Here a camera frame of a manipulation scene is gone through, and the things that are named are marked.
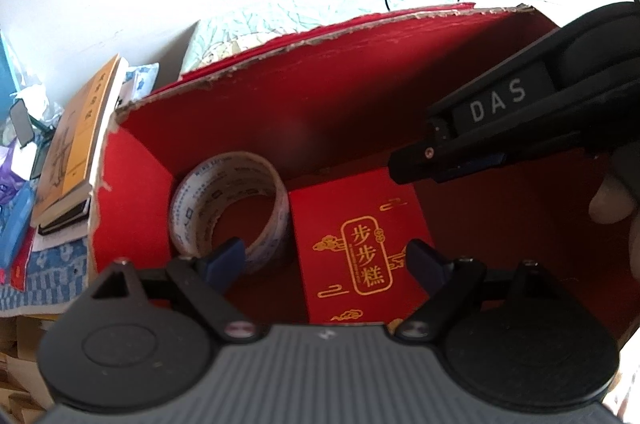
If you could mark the yellow book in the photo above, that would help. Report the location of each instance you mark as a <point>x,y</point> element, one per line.
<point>70,144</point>

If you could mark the light blue patterned packet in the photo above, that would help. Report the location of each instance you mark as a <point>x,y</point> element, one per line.
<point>142,79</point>

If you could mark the large red cardboard box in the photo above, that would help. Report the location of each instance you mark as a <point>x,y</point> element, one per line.
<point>350,104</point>

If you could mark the black book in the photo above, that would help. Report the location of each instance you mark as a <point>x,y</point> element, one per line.
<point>65,219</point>

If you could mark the blue pencil case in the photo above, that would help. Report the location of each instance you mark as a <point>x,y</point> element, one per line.
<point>15,224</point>

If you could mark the printed clear tape roll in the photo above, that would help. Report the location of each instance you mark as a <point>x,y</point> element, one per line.
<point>200,204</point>

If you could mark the red booklet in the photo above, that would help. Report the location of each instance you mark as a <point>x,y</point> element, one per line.
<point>17,276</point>

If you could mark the green bear-printed mat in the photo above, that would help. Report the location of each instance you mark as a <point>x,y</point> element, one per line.
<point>240,29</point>

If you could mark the small black device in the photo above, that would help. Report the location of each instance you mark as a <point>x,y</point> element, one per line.
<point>22,124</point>

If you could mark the small red gold-printed box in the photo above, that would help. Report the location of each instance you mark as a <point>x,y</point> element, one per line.
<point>325,224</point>

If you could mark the person's right hand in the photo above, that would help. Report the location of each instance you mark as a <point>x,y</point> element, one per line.
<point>610,201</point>

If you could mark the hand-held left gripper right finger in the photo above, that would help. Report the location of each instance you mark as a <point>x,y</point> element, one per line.
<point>425,264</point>

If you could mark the purple tissue pack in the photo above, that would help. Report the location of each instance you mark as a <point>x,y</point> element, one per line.
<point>7,184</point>

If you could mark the blue patterned cloth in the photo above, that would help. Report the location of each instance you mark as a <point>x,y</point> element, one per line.
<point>50,274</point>

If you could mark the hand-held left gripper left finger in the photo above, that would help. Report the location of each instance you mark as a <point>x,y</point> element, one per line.
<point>225,261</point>

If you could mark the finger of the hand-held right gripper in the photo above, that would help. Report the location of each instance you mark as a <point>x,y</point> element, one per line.
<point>420,164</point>

